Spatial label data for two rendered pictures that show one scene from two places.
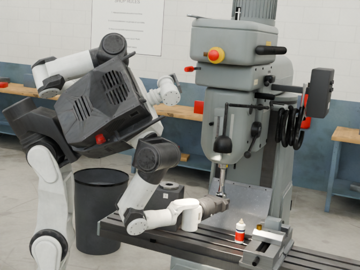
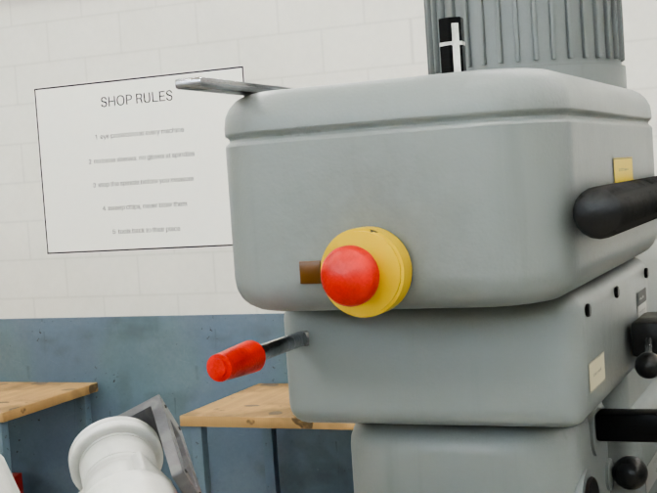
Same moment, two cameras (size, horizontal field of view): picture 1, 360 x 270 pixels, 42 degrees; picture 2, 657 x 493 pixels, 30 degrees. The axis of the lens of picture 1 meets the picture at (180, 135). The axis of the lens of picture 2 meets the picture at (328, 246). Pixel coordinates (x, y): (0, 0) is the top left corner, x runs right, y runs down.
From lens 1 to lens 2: 90 cm
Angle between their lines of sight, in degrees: 9
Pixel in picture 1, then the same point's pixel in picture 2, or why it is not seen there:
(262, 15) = (564, 46)
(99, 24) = (65, 176)
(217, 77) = (398, 374)
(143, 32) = (196, 183)
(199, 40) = (270, 204)
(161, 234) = not seen: outside the picture
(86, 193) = not seen: outside the picture
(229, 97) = (471, 466)
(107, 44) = not seen: outside the picture
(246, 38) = (513, 162)
